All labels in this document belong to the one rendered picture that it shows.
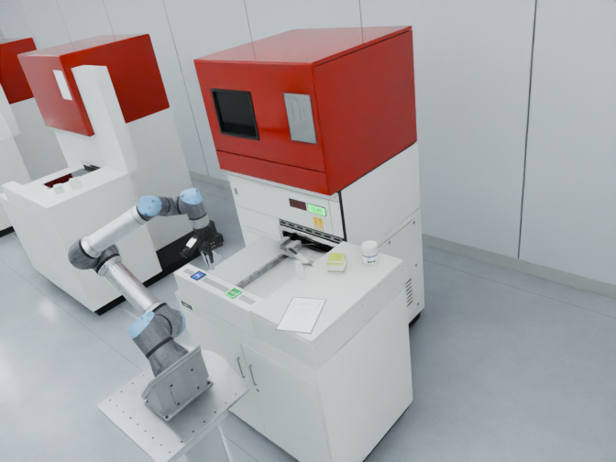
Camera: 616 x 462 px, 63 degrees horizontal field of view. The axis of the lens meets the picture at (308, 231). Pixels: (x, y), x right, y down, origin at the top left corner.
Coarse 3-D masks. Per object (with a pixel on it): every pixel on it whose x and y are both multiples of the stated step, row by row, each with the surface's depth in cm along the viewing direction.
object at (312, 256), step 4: (288, 244) 265; (276, 248) 264; (284, 248) 262; (300, 248) 259; (304, 248) 259; (308, 248) 258; (280, 252) 263; (284, 252) 261; (288, 252) 259; (300, 252) 256; (304, 252) 256; (308, 252) 255; (312, 252) 255; (316, 252) 254; (320, 252) 253; (292, 256) 257; (304, 256) 252; (308, 256) 252; (312, 256) 252; (316, 256) 251; (320, 256) 250; (312, 260) 248
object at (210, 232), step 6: (210, 222) 204; (192, 228) 202; (204, 228) 201; (210, 228) 204; (204, 234) 203; (210, 234) 206; (216, 234) 207; (204, 240) 204; (210, 240) 204; (216, 240) 206; (204, 246) 203; (210, 246) 206; (216, 246) 208; (204, 252) 206
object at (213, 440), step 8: (216, 432) 203; (200, 440) 197; (208, 440) 199; (216, 440) 204; (192, 448) 198; (200, 448) 199; (208, 448) 200; (216, 448) 204; (224, 448) 210; (192, 456) 201; (200, 456) 201; (208, 456) 202; (216, 456) 205; (224, 456) 210
